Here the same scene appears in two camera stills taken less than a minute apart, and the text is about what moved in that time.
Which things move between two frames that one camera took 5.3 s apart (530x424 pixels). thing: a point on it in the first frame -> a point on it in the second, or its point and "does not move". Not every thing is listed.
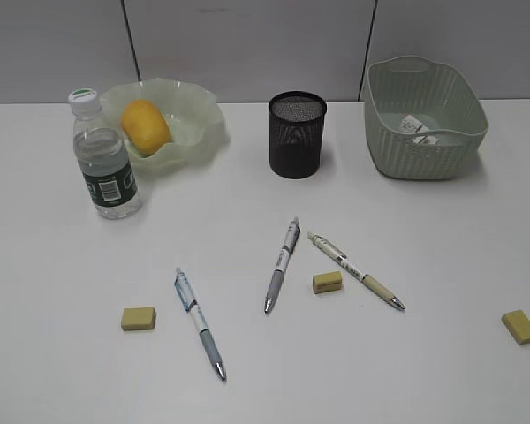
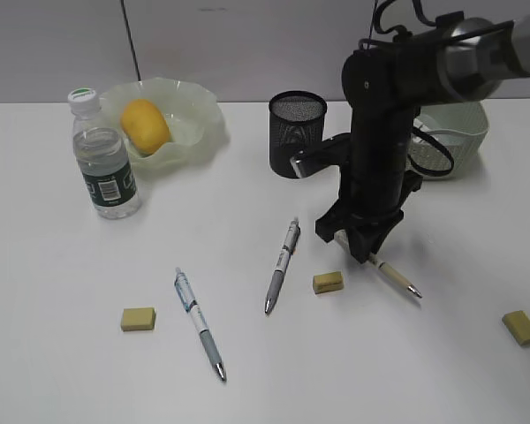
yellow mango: (145, 126) does not move
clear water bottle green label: (100, 148) does not move
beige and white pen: (330, 249) -> (343, 240)
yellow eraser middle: (327, 282) does not move
